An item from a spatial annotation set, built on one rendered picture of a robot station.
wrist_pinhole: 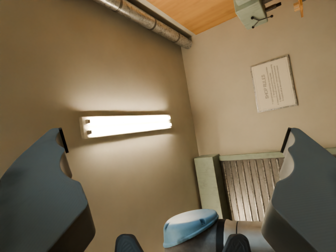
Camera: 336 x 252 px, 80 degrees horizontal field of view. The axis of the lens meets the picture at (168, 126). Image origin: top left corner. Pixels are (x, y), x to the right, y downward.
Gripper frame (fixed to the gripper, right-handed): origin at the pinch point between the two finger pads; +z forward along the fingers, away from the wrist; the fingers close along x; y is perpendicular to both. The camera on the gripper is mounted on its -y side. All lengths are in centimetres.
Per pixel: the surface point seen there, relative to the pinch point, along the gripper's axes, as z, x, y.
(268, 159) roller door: 200, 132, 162
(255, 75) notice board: 259, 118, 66
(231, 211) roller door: 188, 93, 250
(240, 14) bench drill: 210, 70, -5
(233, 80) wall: 274, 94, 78
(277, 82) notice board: 240, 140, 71
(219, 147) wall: 241, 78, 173
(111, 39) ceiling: 215, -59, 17
